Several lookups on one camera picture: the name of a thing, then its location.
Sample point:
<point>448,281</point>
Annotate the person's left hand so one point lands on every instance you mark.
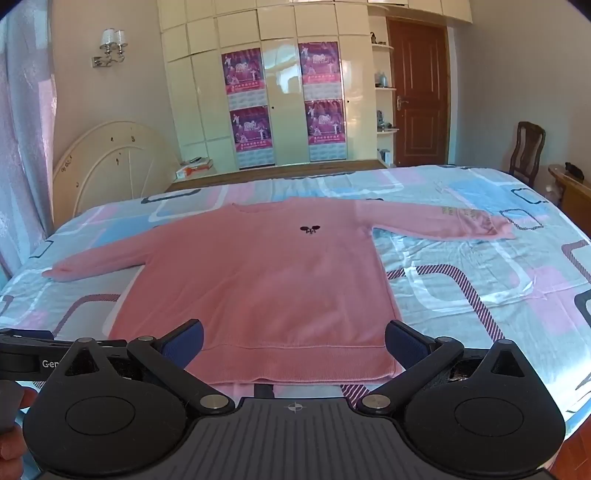
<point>9,450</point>

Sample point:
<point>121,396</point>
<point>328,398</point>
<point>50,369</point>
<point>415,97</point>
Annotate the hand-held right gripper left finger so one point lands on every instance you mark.
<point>185,345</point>

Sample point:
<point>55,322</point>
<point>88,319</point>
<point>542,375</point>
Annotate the wooden side furniture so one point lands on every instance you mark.
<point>570,194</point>

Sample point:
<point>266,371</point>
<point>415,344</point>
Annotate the grey bottle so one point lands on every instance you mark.
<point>382,79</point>

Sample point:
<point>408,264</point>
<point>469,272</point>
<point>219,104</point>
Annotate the wall lamp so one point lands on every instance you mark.
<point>111,46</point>

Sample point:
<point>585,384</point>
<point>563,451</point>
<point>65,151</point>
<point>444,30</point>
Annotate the purple calendar poster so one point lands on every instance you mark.
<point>325,127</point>
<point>242,74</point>
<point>319,67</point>
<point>251,134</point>

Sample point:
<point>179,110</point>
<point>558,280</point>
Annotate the cream corner shelf unit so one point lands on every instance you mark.
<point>385,134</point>

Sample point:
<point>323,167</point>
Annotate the printed bed sheet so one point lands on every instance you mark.
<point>461,286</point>

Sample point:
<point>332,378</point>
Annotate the brown wooden door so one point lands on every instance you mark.
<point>425,69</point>

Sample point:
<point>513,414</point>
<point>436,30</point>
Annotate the white orange box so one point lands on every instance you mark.
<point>194,173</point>

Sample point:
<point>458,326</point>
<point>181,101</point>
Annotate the dark ornament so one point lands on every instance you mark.
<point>383,121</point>

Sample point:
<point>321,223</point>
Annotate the wooden bed platform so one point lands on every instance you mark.
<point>277,173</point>

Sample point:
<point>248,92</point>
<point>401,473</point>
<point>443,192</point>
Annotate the cream round headboard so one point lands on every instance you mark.
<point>106,170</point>

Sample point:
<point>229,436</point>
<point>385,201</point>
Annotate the cream wardrobe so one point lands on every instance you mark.
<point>286,115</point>

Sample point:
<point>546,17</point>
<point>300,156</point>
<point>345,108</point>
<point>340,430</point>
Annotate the pink sweater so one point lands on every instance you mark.
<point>277,277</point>

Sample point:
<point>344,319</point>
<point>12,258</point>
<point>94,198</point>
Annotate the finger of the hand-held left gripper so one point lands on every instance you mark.
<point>37,345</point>
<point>23,334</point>

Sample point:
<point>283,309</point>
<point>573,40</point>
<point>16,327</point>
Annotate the small black object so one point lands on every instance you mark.
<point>574,170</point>

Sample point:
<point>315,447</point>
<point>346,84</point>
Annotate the dark wooden chair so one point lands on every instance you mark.
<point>526,152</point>

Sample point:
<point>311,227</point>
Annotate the stack of books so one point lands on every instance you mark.
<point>202,162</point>

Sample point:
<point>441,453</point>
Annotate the pink blue curtain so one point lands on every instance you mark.
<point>23,138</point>

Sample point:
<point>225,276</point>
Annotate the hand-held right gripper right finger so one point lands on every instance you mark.
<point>406,346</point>

